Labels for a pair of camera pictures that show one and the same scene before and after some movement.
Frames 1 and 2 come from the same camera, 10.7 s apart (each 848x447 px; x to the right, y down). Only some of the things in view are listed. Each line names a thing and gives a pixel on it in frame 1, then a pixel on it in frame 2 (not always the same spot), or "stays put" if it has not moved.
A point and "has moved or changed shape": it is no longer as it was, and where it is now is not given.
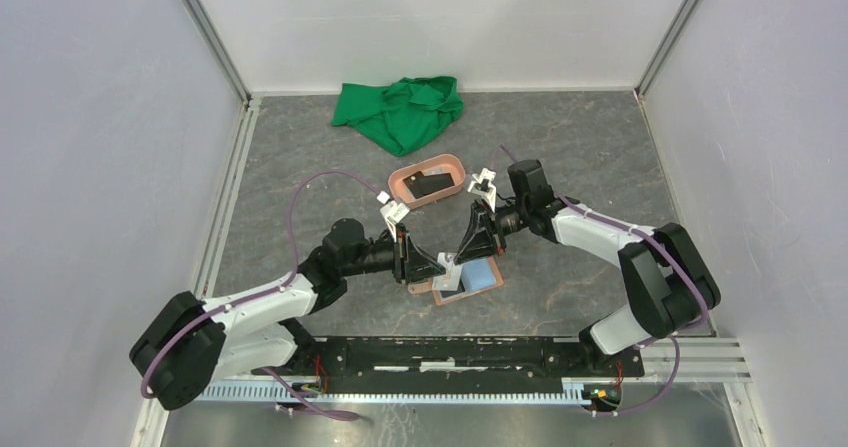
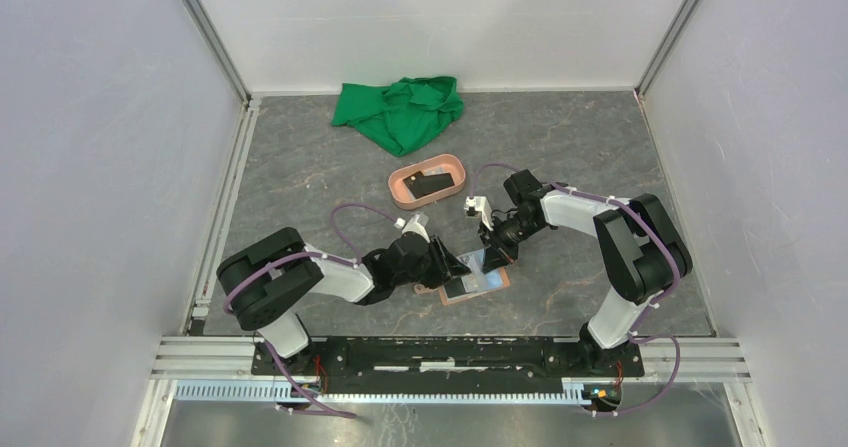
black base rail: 434,365 stays put
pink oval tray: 442,164 stays put
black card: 421,185 stays put
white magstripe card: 449,280 has moved or changed shape
